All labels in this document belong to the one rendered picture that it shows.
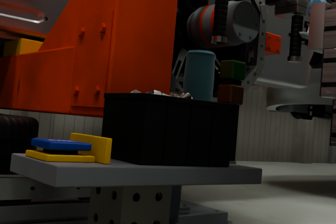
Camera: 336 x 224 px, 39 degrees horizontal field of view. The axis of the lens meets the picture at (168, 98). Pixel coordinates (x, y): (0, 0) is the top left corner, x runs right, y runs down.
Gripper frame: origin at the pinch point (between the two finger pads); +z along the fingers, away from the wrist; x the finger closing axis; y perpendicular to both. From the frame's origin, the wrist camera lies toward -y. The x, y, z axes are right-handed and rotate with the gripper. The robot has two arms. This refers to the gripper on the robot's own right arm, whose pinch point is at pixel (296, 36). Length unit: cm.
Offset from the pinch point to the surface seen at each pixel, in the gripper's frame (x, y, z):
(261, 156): -449, -75, -535
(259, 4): -20.5, 14.2, -4.9
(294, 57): 1.3, -7.2, 1.7
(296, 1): 1.1, 10.4, 2.5
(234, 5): -6.4, 5.7, 22.2
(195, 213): -27, -61, 12
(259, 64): -20.2, -7.2, -7.1
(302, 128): -438, -17, -635
